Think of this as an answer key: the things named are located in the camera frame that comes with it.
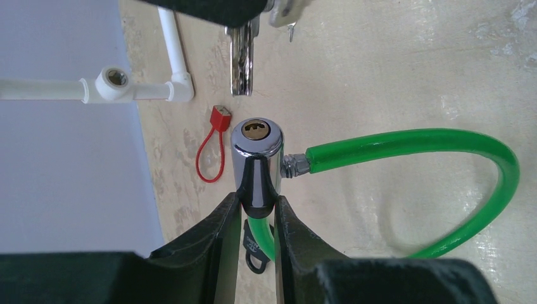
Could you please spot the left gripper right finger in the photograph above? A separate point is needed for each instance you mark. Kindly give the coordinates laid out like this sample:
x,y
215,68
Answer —
x,y
308,270

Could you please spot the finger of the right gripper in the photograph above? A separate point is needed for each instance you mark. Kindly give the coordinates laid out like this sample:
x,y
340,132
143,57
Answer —
x,y
228,13

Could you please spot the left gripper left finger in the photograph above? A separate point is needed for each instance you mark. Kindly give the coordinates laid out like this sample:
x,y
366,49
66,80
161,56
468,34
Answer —
x,y
199,266

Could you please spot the green cable lock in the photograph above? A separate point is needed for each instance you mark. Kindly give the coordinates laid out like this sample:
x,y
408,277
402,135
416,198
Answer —
x,y
259,164

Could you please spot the white PVC pipe frame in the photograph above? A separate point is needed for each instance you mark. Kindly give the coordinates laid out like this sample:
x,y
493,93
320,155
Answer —
x,y
113,85

